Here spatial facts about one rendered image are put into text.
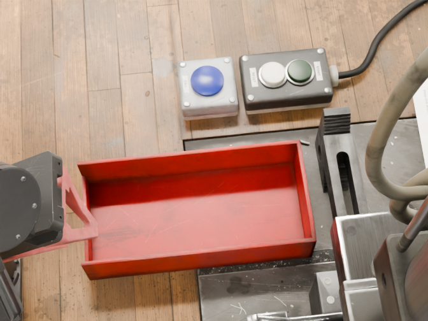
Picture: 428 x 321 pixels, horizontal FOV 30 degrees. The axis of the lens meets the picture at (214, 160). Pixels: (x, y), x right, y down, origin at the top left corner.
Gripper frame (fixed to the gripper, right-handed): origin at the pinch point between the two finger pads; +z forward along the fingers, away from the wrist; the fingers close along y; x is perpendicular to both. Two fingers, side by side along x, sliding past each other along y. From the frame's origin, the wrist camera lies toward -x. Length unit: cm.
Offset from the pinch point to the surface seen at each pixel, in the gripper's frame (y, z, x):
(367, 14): 21, 34, 33
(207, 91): 4.2, 20.3, 21.8
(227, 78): 6.0, 22.1, 23.6
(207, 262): 1.6, 20.7, 1.4
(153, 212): -4.3, 19.6, 8.6
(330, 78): 16.5, 29.0, 22.8
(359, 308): 23.2, 3.7, -11.2
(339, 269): 20.4, 8.8, -6.5
